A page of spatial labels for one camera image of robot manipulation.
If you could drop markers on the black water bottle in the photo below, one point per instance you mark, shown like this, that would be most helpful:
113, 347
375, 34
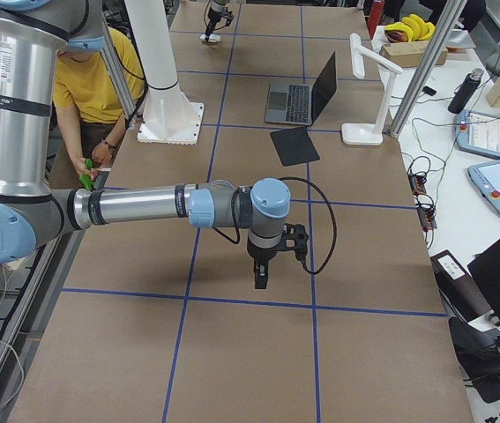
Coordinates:
466, 90

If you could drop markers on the grey laptop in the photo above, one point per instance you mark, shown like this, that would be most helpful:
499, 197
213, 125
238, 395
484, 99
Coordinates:
302, 104

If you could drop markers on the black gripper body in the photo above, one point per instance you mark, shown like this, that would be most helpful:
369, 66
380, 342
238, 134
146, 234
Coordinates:
211, 18
262, 256

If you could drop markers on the black mouse pad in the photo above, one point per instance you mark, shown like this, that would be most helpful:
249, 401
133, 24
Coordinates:
294, 146

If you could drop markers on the upper blue teach pendant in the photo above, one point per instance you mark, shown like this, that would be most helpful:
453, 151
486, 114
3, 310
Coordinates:
477, 133

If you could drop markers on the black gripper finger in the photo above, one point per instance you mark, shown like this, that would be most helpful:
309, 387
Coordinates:
209, 31
261, 274

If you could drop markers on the yellow bananas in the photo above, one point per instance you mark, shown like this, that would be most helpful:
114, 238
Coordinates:
410, 28

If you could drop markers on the white desk lamp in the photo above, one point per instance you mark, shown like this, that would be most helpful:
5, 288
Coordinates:
369, 130

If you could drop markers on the white computer mouse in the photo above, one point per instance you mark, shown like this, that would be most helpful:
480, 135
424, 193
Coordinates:
212, 38

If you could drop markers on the small black square device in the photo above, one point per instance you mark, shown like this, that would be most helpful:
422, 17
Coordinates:
429, 91

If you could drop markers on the aluminium frame post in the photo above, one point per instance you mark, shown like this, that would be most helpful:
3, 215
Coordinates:
445, 24

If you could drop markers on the red bottle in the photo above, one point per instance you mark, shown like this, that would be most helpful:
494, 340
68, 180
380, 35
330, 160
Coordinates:
375, 14

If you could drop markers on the orange black electronics board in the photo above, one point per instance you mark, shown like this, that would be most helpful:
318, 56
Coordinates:
424, 203

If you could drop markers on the green handled screwdriver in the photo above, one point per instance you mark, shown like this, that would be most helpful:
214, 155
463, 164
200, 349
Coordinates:
85, 179

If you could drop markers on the cardboard box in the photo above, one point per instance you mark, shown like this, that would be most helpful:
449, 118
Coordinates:
405, 54

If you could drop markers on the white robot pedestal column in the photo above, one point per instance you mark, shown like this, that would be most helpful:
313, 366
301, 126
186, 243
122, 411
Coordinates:
168, 116

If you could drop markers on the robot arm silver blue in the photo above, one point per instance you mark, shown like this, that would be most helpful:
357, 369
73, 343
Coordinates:
216, 5
32, 214

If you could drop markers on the person in yellow shirt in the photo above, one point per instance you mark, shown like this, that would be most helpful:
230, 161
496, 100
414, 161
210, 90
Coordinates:
89, 116

